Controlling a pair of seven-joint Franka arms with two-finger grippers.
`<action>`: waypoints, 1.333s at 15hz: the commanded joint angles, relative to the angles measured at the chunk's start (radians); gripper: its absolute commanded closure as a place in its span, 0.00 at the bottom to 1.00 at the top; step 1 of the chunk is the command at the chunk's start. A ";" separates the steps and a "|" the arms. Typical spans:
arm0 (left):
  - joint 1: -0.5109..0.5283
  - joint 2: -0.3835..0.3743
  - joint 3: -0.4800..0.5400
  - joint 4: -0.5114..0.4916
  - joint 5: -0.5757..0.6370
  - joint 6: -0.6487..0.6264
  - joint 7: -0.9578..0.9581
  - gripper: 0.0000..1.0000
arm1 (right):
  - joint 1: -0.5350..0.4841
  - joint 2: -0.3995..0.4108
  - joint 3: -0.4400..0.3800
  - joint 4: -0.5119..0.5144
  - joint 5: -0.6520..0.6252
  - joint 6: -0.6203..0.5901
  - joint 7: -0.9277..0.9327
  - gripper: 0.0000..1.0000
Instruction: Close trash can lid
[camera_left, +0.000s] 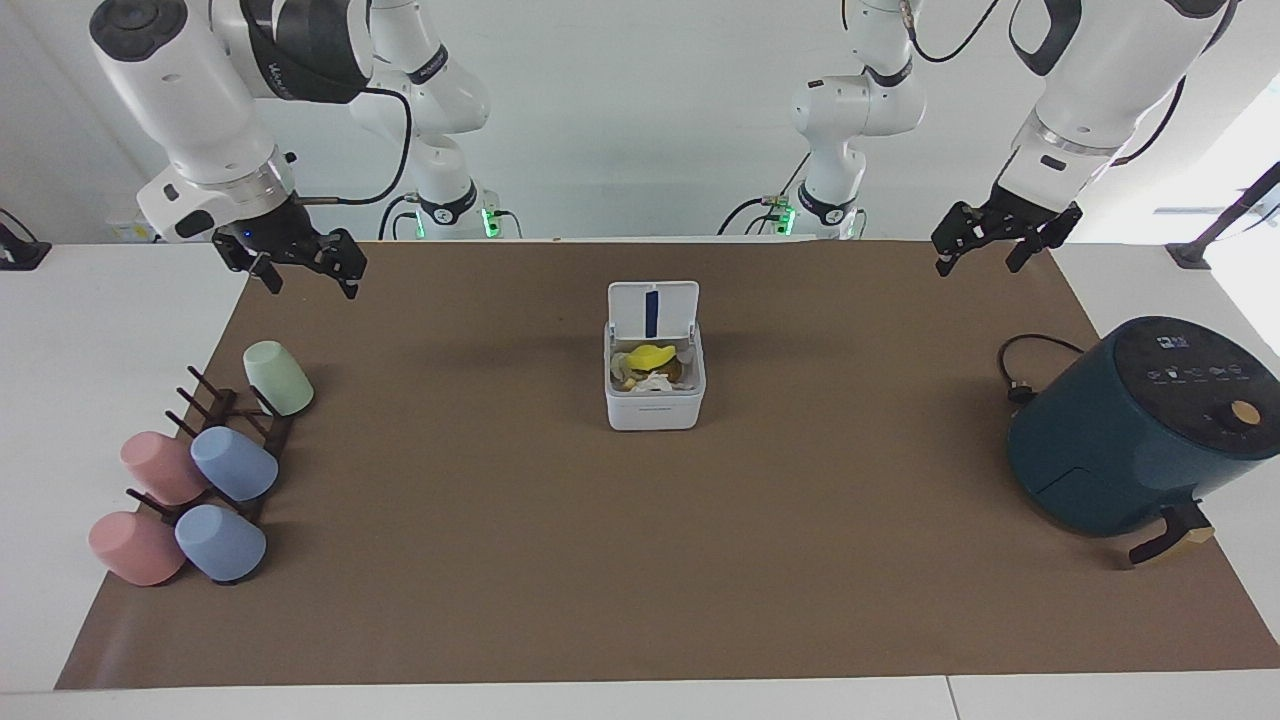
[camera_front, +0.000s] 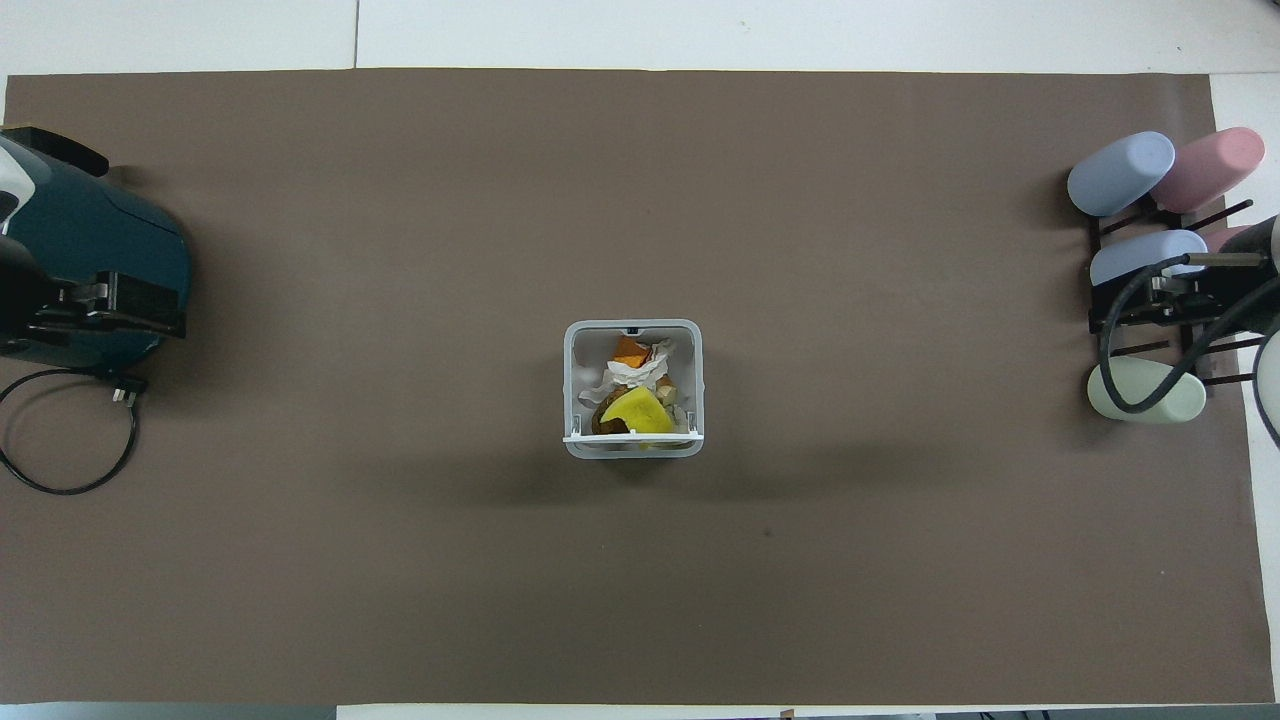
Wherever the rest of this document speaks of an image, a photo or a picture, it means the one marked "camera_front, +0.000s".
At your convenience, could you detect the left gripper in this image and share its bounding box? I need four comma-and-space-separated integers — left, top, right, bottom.
0, 234, 101, 351

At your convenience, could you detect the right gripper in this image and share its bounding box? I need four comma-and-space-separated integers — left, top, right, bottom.
1200, 213, 1280, 337

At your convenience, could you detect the white square trash can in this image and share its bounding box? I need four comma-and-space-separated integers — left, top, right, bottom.
563, 319, 705, 461

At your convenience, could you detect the dark teal appliance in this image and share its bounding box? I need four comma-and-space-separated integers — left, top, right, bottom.
0, 125, 193, 373

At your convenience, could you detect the light blue cup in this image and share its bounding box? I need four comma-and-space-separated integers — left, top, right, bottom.
1089, 229, 1210, 288
1066, 131, 1178, 218

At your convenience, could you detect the pink cup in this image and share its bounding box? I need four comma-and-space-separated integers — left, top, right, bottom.
1149, 126, 1267, 214

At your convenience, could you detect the pale green cup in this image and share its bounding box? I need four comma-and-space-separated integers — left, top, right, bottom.
1086, 359, 1209, 425

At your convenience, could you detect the black cup rack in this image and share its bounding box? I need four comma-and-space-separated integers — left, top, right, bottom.
1087, 195, 1257, 389

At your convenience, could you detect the white crumpled tissue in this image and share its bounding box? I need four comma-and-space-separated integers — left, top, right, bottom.
579, 339, 677, 407

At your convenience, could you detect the yellow peel scrap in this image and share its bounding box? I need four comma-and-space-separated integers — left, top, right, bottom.
599, 387, 675, 437

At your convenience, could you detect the black cable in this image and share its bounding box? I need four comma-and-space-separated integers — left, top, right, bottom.
0, 368, 149, 497
1097, 252, 1280, 415

